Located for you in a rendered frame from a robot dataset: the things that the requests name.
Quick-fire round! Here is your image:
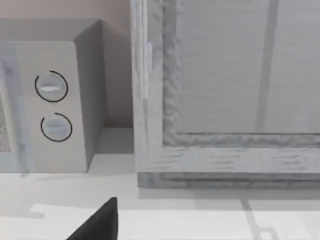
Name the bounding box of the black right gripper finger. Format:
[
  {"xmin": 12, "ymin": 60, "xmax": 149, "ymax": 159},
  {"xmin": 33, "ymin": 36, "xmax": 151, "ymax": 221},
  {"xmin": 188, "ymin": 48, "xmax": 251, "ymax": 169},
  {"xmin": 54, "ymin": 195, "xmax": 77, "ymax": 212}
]
[{"xmin": 65, "ymin": 196, "xmax": 119, "ymax": 240}]

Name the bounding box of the microwave knob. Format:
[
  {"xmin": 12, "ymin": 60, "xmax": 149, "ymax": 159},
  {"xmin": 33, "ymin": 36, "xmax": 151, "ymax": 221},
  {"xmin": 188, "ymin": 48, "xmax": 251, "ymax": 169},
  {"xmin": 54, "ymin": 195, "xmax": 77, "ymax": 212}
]
[
  {"xmin": 34, "ymin": 70, "xmax": 69, "ymax": 103},
  {"xmin": 40, "ymin": 112, "xmax": 73, "ymax": 143}
]

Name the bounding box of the pale microwave oven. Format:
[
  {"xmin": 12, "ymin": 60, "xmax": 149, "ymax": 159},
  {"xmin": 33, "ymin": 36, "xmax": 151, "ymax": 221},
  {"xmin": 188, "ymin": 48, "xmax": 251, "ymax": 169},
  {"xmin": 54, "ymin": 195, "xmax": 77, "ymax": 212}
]
[{"xmin": 0, "ymin": 17, "xmax": 108, "ymax": 173}]

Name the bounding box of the microwave door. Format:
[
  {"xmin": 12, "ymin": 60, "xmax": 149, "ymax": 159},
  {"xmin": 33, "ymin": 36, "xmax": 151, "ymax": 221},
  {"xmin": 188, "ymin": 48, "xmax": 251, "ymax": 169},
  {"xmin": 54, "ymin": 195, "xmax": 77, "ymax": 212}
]
[{"xmin": 0, "ymin": 42, "xmax": 36, "ymax": 173}]

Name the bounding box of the grey cabinet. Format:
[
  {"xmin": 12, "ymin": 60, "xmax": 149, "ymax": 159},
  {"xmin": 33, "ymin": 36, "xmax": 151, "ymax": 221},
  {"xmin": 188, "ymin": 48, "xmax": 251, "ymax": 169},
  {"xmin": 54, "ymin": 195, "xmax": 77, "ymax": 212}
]
[{"xmin": 129, "ymin": 0, "xmax": 320, "ymax": 189}]

